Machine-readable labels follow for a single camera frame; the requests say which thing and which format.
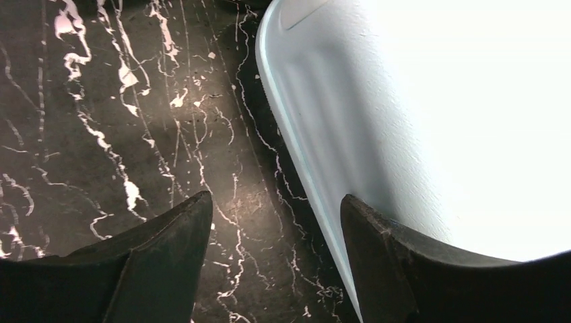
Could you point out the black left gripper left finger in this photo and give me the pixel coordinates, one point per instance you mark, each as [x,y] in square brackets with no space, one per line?
[149,273]

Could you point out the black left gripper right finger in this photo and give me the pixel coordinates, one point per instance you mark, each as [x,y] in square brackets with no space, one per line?
[403,275]

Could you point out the light blue suitcase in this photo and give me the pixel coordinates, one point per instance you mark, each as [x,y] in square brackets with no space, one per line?
[449,117]

